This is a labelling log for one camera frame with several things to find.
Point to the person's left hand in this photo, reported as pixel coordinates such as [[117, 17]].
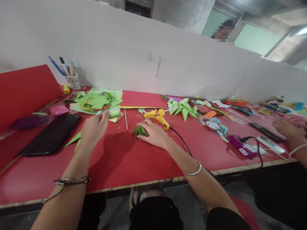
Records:
[[92, 130]]

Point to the person's right hand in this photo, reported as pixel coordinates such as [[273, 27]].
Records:
[[156, 134]]

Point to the person's right thumb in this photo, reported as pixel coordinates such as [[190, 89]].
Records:
[[143, 137]]

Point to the person's right fingers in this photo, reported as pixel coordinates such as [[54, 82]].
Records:
[[145, 124]]

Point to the person's left fingers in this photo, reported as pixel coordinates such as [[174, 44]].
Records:
[[94, 117]]

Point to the person's left thumb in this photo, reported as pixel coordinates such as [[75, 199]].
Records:
[[106, 118]]

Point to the green paper flower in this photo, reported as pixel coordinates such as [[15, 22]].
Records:
[[136, 132]]

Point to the yellow hot glue gun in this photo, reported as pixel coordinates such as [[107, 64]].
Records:
[[157, 116]]

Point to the pile of green paper pieces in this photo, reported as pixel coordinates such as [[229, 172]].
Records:
[[98, 99]]

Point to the thin wooden stick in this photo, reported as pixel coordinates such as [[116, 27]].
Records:
[[126, 119]]

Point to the stack of red paper sheets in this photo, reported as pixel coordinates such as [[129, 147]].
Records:
[[141, 99]]

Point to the loose green paper cones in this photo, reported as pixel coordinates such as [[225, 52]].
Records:
[[73, 141]]

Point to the pink paper ball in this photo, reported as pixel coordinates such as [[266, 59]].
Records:
[[58, 110]]

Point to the yellow glue stick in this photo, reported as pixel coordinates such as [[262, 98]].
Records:
[[66, 89]]

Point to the cluster of green paper cones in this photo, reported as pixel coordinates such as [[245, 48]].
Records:
[[183, 107]]

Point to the white patterned pen cup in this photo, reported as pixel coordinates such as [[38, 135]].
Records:
[[71, 82]]

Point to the black smartphone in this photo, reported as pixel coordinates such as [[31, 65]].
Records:
[[51, 135]]

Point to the purple craft in plastic wrap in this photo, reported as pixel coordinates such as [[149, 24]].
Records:
[[30, 122]]

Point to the orange foam piece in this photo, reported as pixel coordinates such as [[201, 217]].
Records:
[[210, 113]]

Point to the round decorated paper ornament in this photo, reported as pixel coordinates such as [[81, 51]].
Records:
[[213, 125]]

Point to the white divider board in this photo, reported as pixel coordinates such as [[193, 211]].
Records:
[[144, 55]]

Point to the person's legs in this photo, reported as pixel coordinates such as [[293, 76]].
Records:
[[156, 213]]

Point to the pile of colourful craft sticks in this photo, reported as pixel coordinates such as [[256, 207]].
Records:
[[238, 105]]

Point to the purple power strip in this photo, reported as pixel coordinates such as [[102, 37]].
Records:
[[242, 146]]

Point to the black remote control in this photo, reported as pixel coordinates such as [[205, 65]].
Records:
[[266, 132]]

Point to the white remote control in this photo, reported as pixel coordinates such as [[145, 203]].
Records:
[[271, 144]]

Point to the pile of colourful craft items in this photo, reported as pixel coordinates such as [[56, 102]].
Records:
[[283, 107]]

